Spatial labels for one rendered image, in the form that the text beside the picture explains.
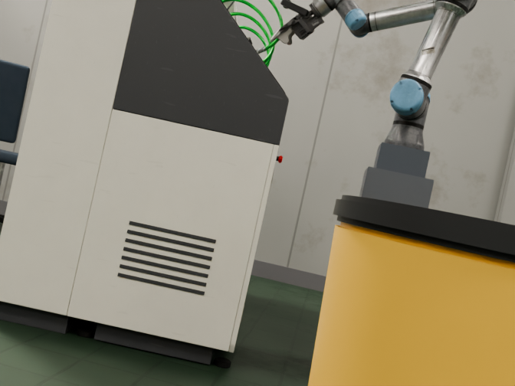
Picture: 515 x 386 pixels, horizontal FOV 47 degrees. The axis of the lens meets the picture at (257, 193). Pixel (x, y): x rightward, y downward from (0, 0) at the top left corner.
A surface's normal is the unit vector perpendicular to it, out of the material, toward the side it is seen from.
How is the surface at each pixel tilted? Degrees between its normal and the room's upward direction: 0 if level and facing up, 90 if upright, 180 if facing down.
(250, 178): 90
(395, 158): 90
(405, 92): 97
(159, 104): 90
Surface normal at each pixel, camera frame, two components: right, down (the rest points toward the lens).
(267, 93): 0.00, 0.00
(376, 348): -0.78, -0.12
